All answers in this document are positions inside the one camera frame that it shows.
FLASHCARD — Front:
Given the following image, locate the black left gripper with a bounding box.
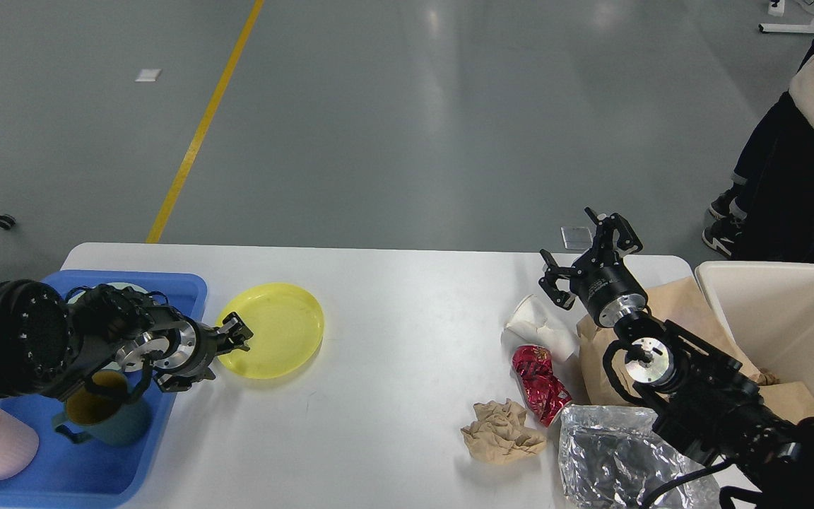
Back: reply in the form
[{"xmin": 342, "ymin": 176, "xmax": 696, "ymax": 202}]
[{"xmin": 114, "ymin": 312, "xmax": 253, "ymax": 393}]

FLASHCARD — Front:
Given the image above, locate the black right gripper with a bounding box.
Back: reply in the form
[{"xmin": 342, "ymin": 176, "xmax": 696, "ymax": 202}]
[{"xmin": 538, "ymin": 207, "xmax": 647, "ymax": 329}]

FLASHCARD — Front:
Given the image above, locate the yellow plastic plate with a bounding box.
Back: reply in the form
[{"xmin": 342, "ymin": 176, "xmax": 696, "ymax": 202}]
[{"xmin": 219, "ymin": 281, "xmax": 325, "ymax": 380}]

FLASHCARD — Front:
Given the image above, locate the dark teal mug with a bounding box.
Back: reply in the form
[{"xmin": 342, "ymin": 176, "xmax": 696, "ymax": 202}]
[{"xmin": 49, "ymin": 389, "xmax": 152, "ymax": 447}]

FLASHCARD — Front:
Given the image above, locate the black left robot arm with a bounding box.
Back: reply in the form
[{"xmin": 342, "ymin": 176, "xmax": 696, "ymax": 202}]
[{"xmin": 0, "ymin": 280, "xmax": 253, "ymax": 404}]

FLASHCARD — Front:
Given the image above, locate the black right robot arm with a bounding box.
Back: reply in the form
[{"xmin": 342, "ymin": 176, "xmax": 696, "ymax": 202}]
[{"xmin": 538, "ymin": 207, "xmax": 814, "ymax": 508}]

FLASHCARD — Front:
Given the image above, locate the crushed white paper cup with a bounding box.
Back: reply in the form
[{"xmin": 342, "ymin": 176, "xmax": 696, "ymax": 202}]
[{"xmin": 502, "ymin": 294, "xmax": 579, "ymax": 362}]

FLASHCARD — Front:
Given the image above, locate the brown paper bag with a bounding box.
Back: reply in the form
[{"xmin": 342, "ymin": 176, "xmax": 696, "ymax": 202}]
[{"xmin": 576, "ymin": 276, "xmax": 814, "ymax": 424}]

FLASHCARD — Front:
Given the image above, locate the red crumpled foil wrapper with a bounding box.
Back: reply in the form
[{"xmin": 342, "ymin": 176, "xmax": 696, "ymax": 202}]
[{"xmin": 512, "ymin": 344, "xmax": 574, "ymax": 426}]

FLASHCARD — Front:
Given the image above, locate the blue plastic tray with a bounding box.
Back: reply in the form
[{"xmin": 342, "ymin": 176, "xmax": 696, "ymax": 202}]
[{"xmin": 0, "ymin": 270, "xmax": 208, "ymax": 508}]

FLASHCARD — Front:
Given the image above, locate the silver foil bag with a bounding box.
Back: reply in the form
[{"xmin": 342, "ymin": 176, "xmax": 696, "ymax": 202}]
[{"xmin": 557, "ymin": 404, "xmax": 702, "ymax": 508}]

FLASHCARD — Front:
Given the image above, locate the crumpled brown paper ball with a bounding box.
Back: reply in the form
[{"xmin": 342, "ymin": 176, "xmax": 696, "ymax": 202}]
[{"xmin": 461, "ymin": 399, "xmax": 547, "ymax": 466}]

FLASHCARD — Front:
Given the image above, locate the white plastic bin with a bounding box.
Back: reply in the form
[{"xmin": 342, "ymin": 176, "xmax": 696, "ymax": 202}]
[{"xmin": 695, "ymin": 261, "xmax": 814, "ymax": 396}]

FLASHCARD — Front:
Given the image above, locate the person in dark trousers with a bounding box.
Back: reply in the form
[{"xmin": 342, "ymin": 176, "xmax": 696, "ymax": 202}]
[{"xmin": 702, "ymin": 39, "xmax": 814, "ymax": 260}]

